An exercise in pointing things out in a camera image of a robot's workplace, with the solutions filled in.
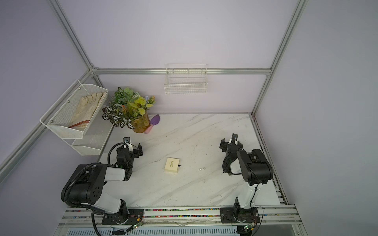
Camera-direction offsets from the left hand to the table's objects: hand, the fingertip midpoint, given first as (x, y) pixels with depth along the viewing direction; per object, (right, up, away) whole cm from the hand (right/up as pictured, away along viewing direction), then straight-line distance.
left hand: (132, 146), depth 94 cm
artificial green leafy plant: (-6, +26, +5) cm, 28 cm away
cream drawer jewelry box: (+27, -11, -6) cm, 30 cm away
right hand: (+66, +3, +4) cm, 67 cm away
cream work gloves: (-19, +23, -14) cm, 33 cm away
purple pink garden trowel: (+9, +17, +23) cm, 30 cm away
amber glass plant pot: (+2, +15, +10) cm, 18 cm away
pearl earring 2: (+47, -13, -3) cm, 49 cm away
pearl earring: (+45, -14, -4) cm, 47 cm away
